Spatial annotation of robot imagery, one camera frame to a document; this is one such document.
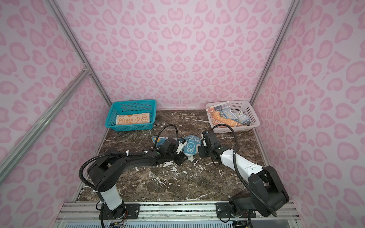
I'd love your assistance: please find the teal bunny towel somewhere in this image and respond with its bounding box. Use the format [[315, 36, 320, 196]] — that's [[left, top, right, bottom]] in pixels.
[[151, 135, 201, 156]]

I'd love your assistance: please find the grey patterned towel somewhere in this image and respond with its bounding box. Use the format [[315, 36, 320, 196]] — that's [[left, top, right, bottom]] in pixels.
[[206, 102, 252, 127]]

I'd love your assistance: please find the orange bunny towel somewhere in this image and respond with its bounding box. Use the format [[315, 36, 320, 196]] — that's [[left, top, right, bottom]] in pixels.
[[116, 113, 150, 125]]

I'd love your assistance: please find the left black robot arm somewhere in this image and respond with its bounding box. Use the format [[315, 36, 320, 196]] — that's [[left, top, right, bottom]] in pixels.
[[79, 138, 188, 220]]

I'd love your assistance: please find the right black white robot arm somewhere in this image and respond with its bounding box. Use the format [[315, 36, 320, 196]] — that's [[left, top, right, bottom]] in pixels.
[[198, 131, 289, 218]]

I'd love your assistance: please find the white plastic basket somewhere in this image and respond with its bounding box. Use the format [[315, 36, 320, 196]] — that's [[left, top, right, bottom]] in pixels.
[[206, 101, 260, 134]]

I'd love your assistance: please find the teal plastic basket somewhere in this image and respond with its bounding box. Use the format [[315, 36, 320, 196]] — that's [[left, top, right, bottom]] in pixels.
[[105, 99, 157, 132]]

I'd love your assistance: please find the right black corrugated cable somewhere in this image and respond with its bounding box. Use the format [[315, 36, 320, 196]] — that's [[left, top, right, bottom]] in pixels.
[[208, 123, 278, 217]]

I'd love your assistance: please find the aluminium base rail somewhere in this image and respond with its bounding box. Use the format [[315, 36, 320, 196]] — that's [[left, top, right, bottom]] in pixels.
[[53, 201, 303, 228]]

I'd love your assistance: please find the right corner aluminium post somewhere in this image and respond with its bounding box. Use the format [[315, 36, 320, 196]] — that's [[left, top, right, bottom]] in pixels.
[[250, 0, 303, 106]]

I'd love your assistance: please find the corner aluminium post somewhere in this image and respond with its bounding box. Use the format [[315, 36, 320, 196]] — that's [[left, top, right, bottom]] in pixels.
[[45, 0, 112, 106], [250, 0, 303, 106]]

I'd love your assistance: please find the diagonal aluminium frame bar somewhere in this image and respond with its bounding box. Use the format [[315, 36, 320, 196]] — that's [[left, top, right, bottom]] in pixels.
[[1, 67, 90, 183]]

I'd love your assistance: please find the left corner aluminium post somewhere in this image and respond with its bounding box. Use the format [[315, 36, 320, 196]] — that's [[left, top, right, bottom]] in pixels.
[[45, 0, 112, 106]]

